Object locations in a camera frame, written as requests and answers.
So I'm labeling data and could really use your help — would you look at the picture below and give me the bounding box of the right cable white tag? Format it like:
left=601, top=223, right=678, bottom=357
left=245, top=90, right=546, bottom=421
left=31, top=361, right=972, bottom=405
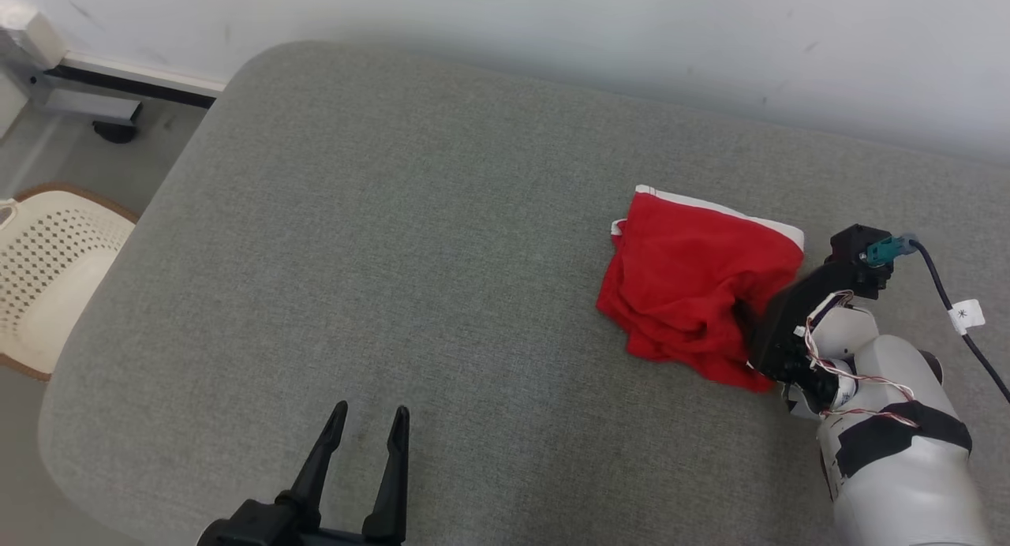
left=947, top=299, right=986, bottom=335

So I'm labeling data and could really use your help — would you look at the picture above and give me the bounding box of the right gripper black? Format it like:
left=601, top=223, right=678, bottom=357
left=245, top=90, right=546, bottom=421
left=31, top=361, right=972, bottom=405
left=746, top=264, right=861, bottom=383

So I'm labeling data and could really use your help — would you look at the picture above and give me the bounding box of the white and black baseboard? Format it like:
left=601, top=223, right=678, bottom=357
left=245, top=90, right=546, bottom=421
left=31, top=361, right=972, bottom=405
left=47, top=51, right=226, bottom=110

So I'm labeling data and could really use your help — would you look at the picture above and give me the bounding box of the grey fabric sofa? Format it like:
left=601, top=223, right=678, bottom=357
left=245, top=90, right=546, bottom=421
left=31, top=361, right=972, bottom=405
left=38, top=41, right=1010, bottom=546

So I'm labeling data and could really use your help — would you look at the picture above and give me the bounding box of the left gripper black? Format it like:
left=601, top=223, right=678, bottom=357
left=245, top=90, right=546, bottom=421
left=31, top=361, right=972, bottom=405
left=276, top=401, right=411, bottom=546

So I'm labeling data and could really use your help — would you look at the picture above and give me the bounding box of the grey metal table frame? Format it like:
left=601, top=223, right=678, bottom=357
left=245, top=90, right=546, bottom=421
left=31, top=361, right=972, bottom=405
left=0, top=6, right=144, bottom=129

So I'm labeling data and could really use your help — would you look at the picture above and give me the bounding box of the right teal cable connector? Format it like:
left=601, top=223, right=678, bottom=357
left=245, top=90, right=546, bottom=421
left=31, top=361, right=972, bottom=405
left=866, top=234, right=920, bottom=267

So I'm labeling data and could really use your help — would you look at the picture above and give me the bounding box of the white perforated laundry basket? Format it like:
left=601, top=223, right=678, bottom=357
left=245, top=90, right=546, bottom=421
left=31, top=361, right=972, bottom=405
left=0, top=185, right=140, bottom=383

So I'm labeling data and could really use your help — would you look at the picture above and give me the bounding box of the red garment with white band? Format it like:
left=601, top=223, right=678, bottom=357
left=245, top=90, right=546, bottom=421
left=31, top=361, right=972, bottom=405
left=596, top=185, right=806, bottom=393

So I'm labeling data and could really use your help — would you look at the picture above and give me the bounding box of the thin coloured wire bundle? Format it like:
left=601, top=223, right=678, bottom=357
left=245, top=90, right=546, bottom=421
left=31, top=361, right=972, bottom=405
left=793, top=291, right=921, bottom=428

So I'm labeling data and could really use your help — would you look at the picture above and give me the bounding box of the black round frame foot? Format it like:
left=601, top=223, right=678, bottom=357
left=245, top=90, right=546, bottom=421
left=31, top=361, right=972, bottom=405
left=93, top=120, right=139, bottom=144

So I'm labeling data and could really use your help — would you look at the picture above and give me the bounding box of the right camera black cable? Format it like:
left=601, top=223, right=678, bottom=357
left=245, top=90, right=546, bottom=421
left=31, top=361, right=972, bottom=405
left=907, top=241, right=1010, bottom=405

